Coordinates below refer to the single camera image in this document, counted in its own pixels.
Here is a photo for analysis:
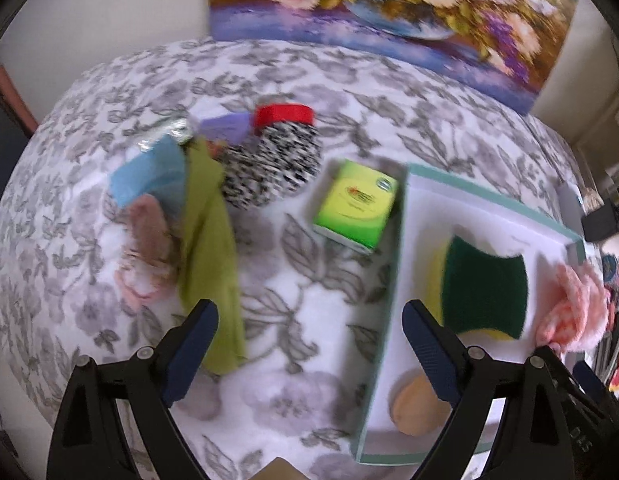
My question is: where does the red velvet scrunchie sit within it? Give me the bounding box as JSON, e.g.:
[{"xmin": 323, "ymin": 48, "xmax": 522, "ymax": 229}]
[{"xmin": 252, "ymin": 103, "xmax": 315, "ymax": 131}]

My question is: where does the round beige makeup sponge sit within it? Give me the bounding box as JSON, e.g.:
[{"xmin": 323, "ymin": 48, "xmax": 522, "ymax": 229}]
[{"xmin": 391, "ymin": 374, "xmax": 451, "ymax": 437}]

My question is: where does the leopard print scrunchie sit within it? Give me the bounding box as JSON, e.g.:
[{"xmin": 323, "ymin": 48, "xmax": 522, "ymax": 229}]
[{"xmin": 220, "ymin": 122, "xmax": 323, "ymax": 209}]

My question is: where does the green tissue pack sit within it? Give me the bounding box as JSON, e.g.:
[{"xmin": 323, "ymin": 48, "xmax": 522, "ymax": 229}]
[{"xmin": 313, "ymin": 159, "xmax": 399, "ymax": 255}]

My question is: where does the dark tv cabinet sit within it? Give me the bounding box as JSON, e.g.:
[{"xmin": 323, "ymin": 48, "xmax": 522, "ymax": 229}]
[{"xmin": 0, "ymin": 66, "xmax": 38, "ymax": 199}]

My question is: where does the pink patterned fabric bundle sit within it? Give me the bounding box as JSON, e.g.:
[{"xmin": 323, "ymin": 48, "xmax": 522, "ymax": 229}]
[{"xmin": 114, "ymin": 194, "xmax": 178, "ymax": 315}]

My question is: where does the white teal tray box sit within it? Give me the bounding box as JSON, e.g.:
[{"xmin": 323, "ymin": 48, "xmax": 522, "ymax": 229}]
[{"xmin": 352, "ymin": 164, "xmax": 585, "ymax": 466}]

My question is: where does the black power adapter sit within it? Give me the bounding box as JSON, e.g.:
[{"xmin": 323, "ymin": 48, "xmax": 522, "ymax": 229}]
[{"xmin": 582, "ymin": 200, "xmax": 619, "ymax": 243}]

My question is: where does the grey floral blanket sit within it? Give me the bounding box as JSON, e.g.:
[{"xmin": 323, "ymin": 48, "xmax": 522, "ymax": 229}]
[{"xmin": 0, "ymin": 40, "xmax": 583, "ymax": 479}]

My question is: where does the floral painting canvas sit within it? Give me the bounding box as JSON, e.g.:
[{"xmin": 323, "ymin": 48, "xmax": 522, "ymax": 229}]
[{"xmin": 209, "ymin": 0, "xmax": 577, "ymax": 113}]

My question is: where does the silver wrapped packet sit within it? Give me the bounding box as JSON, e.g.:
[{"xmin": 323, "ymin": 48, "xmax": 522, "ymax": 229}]
[{"xmin": 138, "ymin": 116, "xmax": 195, "ymax": 152}]

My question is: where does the blue face mask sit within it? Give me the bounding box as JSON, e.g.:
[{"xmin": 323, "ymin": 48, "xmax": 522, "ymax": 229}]
[{"xmin": 110, "ymin": 136, "xmax": 187, "ymax": 217}]

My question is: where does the purple tissue pack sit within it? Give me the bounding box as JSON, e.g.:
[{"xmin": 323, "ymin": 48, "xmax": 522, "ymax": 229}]
[{"xmin": 196, "ymin": 112, "xmax": 253, "ymax": 145}]

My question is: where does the pink white fuzzy sock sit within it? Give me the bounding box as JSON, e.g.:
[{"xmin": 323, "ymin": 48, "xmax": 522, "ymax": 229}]
[{"xmin": 535, "ymin": 260, "xmax": 609, "ymax": 354}]

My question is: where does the green yellow scrub sponge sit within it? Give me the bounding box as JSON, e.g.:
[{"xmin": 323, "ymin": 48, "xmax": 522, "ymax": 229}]
[{"xmin": 423, "ymin": 235, "xmax": 529, "ymax": 340}]

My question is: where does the lime green cloth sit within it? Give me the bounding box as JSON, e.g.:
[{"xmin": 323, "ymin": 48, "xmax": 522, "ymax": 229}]
[{"xmin": 178, "ymin": 141, "xmax": 247, "ymax": 375}]

